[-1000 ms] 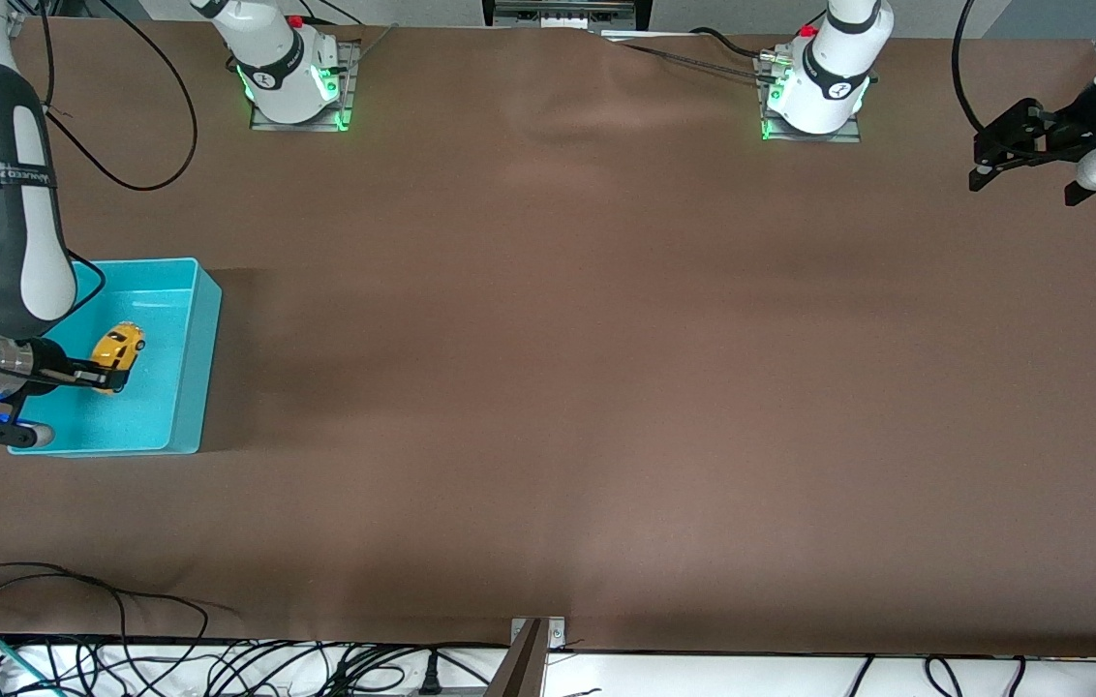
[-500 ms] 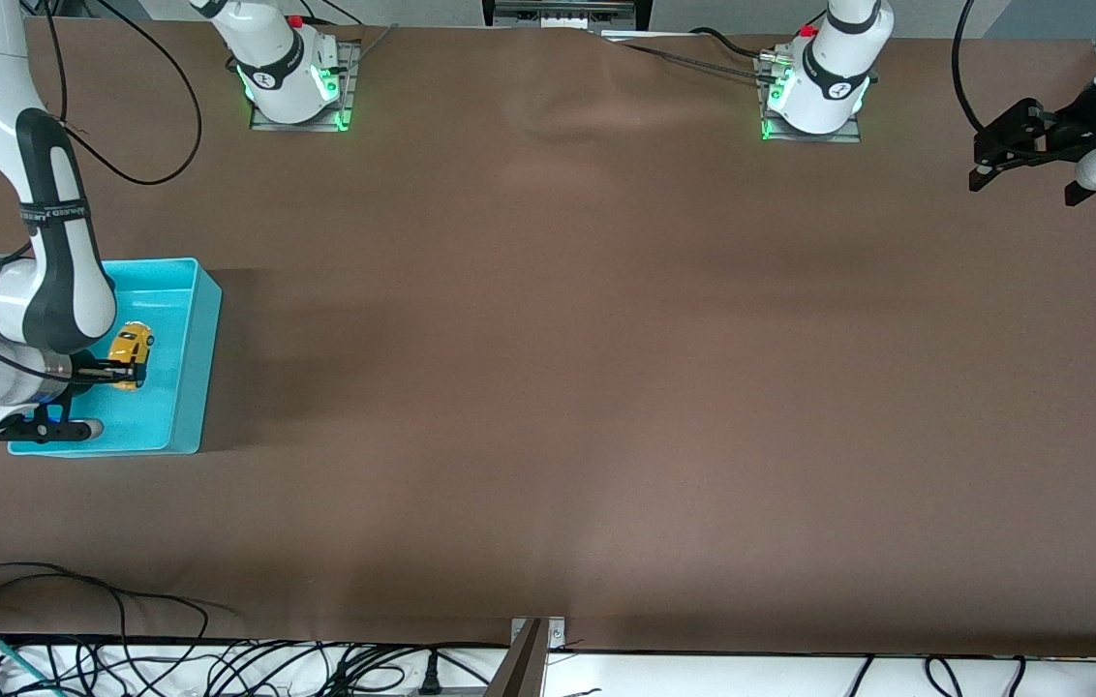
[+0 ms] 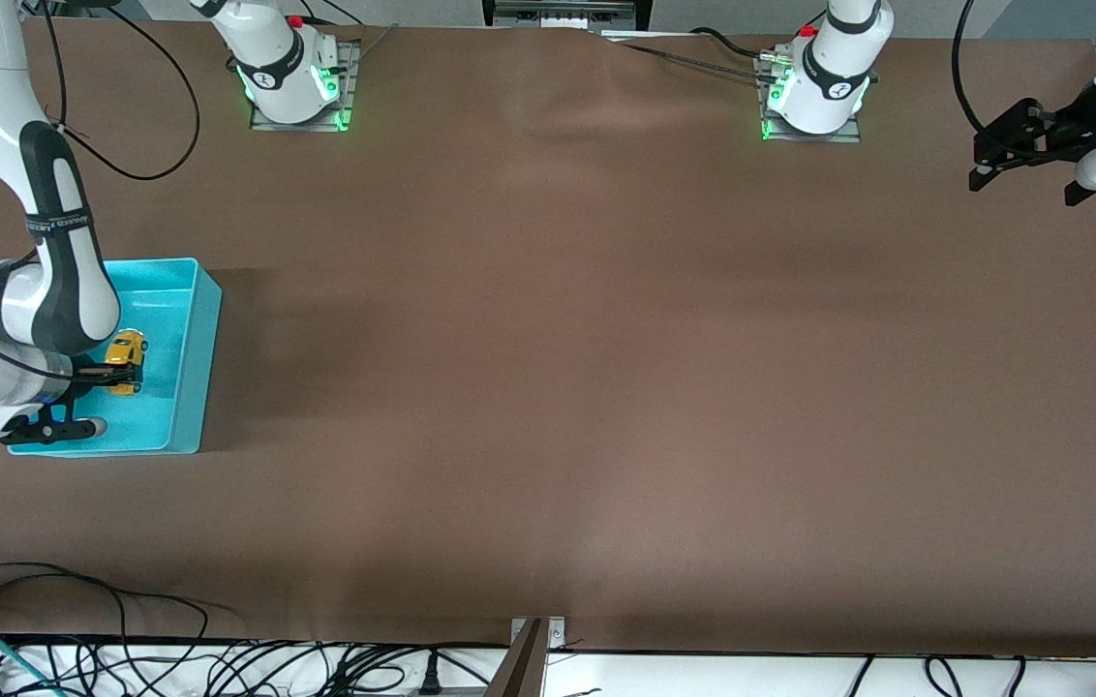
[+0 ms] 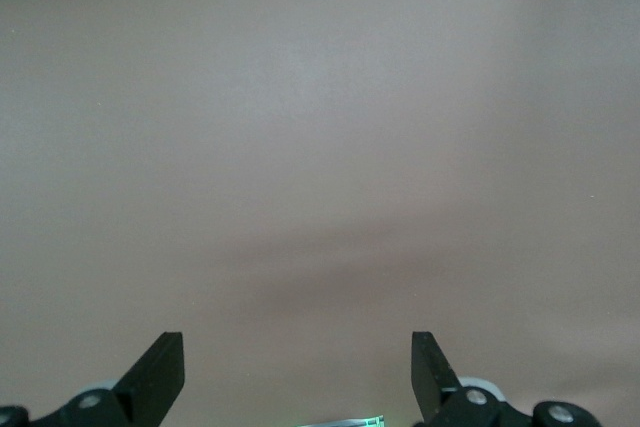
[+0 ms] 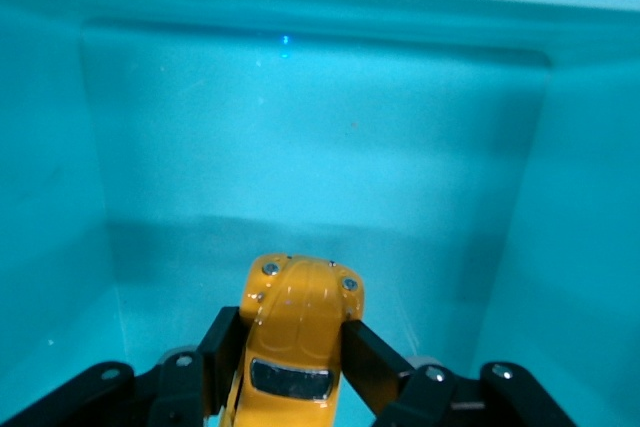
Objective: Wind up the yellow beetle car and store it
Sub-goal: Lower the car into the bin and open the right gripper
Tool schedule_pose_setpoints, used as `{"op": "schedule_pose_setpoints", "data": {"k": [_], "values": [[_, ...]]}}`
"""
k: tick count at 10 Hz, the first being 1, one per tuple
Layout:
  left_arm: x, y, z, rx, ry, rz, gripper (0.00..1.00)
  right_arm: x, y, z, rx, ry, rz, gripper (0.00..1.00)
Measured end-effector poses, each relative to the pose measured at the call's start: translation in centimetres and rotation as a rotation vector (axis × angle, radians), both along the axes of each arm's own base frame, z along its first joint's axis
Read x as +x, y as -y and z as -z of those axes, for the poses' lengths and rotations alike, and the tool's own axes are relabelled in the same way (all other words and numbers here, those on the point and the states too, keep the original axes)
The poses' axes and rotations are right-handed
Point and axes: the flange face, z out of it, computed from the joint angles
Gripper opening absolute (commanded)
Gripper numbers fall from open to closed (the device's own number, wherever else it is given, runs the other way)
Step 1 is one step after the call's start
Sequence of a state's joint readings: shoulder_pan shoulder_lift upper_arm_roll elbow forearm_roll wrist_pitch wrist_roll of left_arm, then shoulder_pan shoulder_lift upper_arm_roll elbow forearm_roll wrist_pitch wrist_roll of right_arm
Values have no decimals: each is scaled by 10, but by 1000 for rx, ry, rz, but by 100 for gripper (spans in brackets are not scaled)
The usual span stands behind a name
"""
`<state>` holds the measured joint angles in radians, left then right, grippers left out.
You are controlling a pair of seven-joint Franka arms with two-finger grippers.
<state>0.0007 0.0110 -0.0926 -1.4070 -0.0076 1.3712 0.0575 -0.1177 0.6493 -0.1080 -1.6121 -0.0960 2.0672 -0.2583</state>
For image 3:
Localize yellow beetle toy car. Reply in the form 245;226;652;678
103;328;149;398

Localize turquoise plastic bin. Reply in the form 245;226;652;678
8;257;224;456

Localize black metal device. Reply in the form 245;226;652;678
482;0;651;33

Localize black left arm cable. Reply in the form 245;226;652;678
952;0;989;136

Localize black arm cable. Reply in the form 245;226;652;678
952;0;989;136
0;0;201;380

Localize long black loose cable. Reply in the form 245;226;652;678
0;561;210;679

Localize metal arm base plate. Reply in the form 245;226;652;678
250;39;360;134
759;53;864;144

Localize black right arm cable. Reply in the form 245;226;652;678
0;0;201;380

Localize black base cable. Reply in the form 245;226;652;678
296;0;367;28
691;26;774;61

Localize thin grey base cable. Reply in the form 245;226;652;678
618;41;764;83

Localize black cable bundle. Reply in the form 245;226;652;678
0;610;510;697

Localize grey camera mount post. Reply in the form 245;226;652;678
488;618;549;697

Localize metal post bracket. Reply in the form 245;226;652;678
512;617;566;650

